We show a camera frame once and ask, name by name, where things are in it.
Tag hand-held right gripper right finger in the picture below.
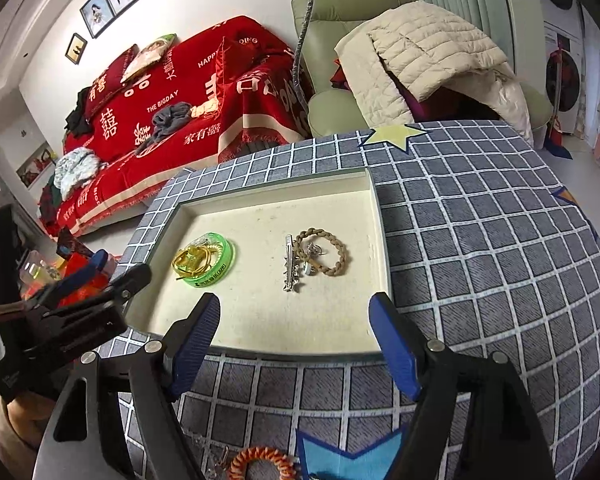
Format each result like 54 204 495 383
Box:
368 291 557 480

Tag red embroidered pillow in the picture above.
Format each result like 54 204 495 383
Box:
82 44 140 120

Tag photo print pillow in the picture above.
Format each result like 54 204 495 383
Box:
120 33 178 84

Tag grey cloth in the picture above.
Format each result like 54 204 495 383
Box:
135 101 195 156

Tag red gift bag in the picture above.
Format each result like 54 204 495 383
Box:
55 226 123 311

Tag brown braided hair tie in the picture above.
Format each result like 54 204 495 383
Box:
293 228 348 277

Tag cream down jacket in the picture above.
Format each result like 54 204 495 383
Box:
333 0 534 147

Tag green translucent bangle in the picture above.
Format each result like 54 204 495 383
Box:
172 231 236 289

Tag grey jewelry tray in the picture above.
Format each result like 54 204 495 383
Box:
122 168 394 362

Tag yellow beaded hair tie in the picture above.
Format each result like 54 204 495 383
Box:
172 244 222 278

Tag grey checkered tablecloth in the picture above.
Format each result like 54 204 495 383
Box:
114 118 600 480

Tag wall picture with red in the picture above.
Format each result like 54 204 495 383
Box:
16 142 57 190

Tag pale patterned clothing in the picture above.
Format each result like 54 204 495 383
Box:
54 149 109 201

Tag green armchair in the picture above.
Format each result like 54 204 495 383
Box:
290 0 554 147

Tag sofa with red cover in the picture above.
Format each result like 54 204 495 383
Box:
40 15 317 239

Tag silver star hair clip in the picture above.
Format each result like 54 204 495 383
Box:
281 233 304 293

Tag clear bead bracelet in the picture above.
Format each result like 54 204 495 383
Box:
190 434 232 480

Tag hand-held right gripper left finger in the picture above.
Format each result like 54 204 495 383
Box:
32 292 222 480

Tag gooseneck phone holder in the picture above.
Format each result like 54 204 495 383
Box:
292 0 327 111

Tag small dark picture frame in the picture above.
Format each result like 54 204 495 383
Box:
65 33 89 65

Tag white washing machine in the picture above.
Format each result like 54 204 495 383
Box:
542 22 587 137

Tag orange coil hair tie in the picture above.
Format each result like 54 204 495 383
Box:
228 447 299 480

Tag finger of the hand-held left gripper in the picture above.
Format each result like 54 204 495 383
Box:
40 263 154 323
54 248 112 307

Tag person's left forearm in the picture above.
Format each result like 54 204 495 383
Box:
0 391 57 468

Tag black clothing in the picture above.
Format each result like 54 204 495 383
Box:
64 87 92 136

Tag black framed bride photo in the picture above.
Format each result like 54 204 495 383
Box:
79 0 114 39

